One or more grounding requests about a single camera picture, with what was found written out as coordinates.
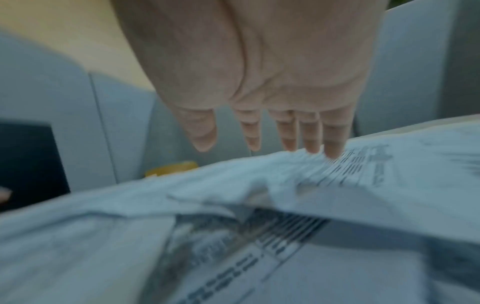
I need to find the person's right hand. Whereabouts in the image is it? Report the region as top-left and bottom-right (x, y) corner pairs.
(110, 0), (389, 160)

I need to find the pile of printed papers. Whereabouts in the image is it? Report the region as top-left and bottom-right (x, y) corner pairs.
(0, 120), (480, 304)

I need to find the black monitor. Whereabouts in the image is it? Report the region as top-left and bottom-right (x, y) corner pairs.
(0, 120), (72, 213)

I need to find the yellow chair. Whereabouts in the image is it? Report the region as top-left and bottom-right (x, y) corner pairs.
(145, 161), (199, 178)

